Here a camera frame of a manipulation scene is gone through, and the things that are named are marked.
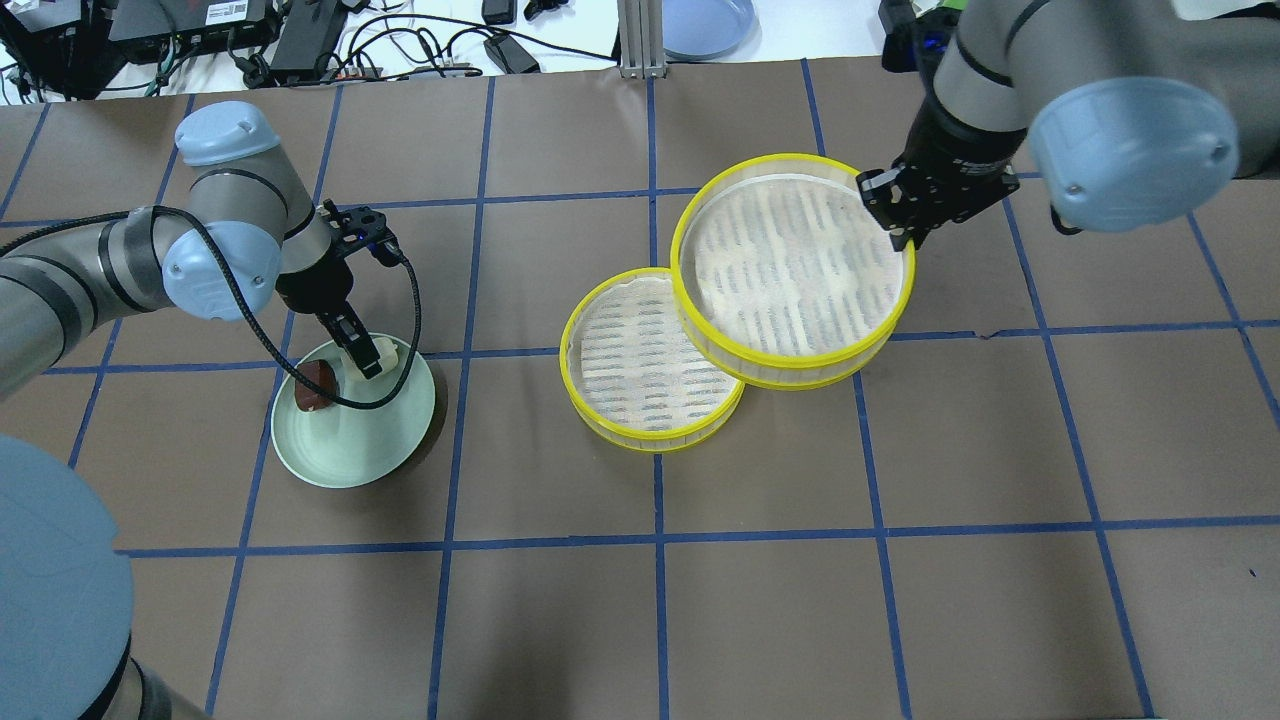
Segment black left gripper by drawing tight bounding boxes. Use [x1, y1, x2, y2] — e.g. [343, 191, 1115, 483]
[275, 201, 401, 380]

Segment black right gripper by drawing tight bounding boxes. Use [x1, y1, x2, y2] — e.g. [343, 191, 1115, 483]
[856, 151, 1020, 252]

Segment white steamed bun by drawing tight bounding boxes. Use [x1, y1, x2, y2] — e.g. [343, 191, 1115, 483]
[372, 334, 401, 375]

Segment brown steamed bun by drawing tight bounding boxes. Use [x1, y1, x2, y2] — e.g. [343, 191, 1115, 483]
[293, 359, 338, 413]

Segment yellow steamer layer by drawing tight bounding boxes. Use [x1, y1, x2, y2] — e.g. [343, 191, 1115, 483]
[558, 266, 745, 454]
[669, 152, 916, 391]

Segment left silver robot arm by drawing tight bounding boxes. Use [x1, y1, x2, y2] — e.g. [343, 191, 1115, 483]
[3, 101, 411, 719]

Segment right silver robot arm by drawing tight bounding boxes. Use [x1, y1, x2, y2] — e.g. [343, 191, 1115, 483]
[858, 1, 1279, 251]

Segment light green plate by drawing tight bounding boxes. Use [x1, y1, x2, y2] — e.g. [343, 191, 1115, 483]
[270, 338, 436, 488]

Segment blue plate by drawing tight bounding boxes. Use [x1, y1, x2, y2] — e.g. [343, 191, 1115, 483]
[660, 1, 756, 61]

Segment black power adapter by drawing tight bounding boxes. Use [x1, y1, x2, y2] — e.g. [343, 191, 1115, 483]
[269, 1, 349, 86]

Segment aluminium frame post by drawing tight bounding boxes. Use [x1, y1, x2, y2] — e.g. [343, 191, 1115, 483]
[617, 0, 668, 79]

